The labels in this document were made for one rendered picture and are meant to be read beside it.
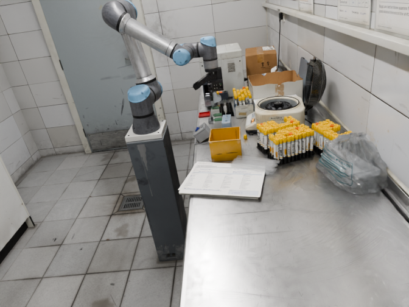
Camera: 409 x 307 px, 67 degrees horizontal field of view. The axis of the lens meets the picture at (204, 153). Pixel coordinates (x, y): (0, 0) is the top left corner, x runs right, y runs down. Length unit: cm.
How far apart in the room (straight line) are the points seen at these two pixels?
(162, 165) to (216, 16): 198
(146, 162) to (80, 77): 207
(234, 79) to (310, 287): 150
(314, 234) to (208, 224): 32
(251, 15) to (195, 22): 55
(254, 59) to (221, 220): 163
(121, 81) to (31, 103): 110
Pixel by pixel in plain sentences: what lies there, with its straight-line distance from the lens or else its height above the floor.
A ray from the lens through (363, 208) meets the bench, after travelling 109.
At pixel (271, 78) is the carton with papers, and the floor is 99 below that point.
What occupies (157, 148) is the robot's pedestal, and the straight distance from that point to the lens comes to 168.
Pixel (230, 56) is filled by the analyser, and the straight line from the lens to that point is 205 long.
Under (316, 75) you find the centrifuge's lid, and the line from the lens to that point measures 147.
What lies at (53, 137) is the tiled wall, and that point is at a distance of 411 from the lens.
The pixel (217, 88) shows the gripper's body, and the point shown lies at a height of 107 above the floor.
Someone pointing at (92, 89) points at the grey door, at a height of 74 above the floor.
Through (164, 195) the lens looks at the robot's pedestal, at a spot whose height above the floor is 52.
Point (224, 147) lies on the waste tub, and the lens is 131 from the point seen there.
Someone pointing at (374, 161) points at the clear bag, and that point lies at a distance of 114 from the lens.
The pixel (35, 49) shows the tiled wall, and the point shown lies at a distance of 382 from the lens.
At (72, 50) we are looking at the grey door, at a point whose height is 117.
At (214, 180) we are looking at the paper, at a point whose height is 89.
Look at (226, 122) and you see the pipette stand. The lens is 146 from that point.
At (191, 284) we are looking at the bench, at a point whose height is 87.
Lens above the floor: 154
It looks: 28 degrees down
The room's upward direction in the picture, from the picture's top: 9 degrees counter-clockwise
